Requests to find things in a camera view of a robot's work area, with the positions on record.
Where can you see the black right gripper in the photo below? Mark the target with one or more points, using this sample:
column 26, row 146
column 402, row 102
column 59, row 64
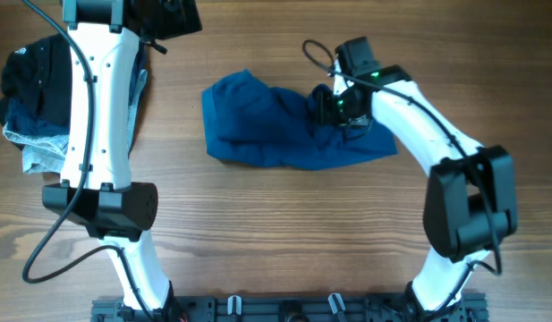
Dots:
column 323, row 109

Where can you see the blue polo shirt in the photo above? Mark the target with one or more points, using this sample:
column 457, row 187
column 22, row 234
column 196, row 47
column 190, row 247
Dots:
column 248, row 122

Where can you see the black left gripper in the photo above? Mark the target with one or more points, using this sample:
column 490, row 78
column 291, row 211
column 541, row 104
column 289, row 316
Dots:
column 182, row 19

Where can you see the light grey denim garment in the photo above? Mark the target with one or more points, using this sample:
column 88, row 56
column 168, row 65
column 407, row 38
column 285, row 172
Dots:
column 41, row 154

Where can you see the black folded garment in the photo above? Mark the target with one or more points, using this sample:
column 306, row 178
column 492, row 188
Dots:
column 39, row 75

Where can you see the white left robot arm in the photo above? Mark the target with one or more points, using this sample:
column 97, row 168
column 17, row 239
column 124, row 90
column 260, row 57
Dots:
column 96, row 189

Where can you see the navy folded garment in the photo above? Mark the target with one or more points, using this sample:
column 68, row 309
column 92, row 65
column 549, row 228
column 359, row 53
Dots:
column 20, row 120

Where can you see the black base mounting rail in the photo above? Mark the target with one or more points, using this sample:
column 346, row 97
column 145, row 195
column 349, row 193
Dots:
column 335, row 307

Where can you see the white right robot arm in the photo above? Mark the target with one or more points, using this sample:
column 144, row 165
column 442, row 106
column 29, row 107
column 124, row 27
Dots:
column 470, row 202

